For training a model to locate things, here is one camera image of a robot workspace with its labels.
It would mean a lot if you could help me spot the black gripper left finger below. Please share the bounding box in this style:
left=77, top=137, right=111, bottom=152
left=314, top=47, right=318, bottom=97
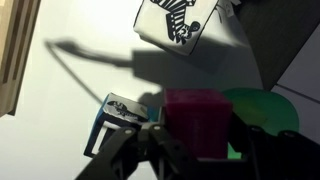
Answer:
left=74, top=123, right=198, bottom=180

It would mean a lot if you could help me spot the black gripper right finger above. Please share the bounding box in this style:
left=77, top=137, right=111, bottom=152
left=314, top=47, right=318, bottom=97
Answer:
left=228, top=113, right=320, bottom=180

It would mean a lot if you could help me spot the pink block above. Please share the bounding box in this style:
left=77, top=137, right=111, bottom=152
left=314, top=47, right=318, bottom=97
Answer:
left=163, top=88, right=234, bottom=160

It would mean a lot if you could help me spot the green bowl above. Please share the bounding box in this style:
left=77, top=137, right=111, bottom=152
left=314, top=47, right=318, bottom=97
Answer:
left=221, top=87, right=300, bottom=160

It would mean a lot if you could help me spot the cube with black square print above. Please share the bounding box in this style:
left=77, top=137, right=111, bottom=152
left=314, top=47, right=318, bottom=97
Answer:
left=83, top=92, right=163, bottom=159

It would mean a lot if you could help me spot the cube with zebra print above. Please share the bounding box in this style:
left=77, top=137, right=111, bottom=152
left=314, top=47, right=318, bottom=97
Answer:
left=133, top=0, right=249, bottom=57

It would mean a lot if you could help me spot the wooden tray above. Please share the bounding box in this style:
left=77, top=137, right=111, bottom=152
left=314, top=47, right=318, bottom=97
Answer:
left=0, top=0, right=42, bottom=118

